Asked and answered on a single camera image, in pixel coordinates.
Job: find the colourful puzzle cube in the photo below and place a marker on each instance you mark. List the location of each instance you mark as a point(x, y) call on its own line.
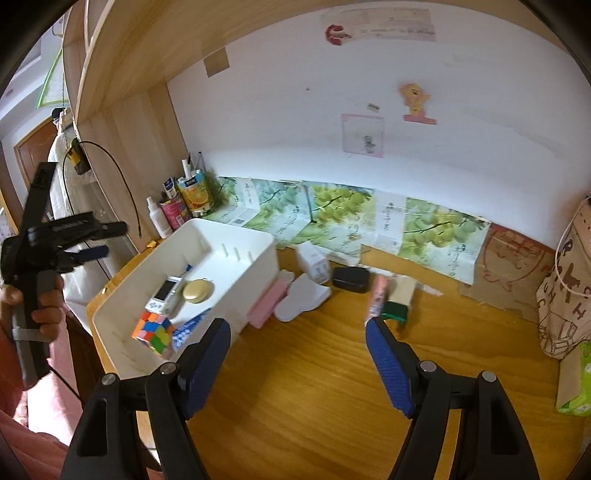
point(155, 332)

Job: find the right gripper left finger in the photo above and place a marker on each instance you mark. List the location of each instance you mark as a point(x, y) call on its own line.
point(106, 443)

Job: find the white plastic storage bin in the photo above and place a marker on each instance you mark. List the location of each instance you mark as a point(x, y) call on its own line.
point(240, 263)

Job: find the pink sponge block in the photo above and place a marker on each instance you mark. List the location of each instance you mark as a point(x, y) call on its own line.
point(264, 307)

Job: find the green bottle with gold cap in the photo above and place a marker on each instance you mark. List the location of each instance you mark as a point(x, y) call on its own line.
point(395, 311)

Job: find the cardboard piece with red print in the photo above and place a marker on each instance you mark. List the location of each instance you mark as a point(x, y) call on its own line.
point(508, 272)

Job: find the pink item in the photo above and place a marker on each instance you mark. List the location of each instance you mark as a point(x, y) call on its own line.
point(379, 296)

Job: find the green tissue pack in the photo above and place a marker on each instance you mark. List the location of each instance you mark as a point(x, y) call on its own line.
point(573, 395)

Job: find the white power adapter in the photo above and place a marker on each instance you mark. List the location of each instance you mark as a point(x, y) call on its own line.
point(313, 262)

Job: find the blue printed card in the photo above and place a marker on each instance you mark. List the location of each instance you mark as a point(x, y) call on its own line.
point(182, 332)

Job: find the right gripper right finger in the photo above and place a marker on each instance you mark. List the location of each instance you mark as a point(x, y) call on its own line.
point(491, 442)

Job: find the white spray bottle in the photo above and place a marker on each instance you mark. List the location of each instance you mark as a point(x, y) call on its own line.
point(158, 218)

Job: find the black rectangular case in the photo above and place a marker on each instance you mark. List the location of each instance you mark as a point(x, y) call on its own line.
point(352, 279)

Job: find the round gold compact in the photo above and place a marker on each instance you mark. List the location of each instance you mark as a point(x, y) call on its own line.
point(197, 291)

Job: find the pink can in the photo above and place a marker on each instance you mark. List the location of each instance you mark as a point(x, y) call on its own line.
point(175, 212)

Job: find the white foam shape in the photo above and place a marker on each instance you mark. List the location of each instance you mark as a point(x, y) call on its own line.
point(303, 295)

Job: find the patterned canvas bag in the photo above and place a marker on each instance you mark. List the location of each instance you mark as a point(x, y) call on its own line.
point(564, 295)

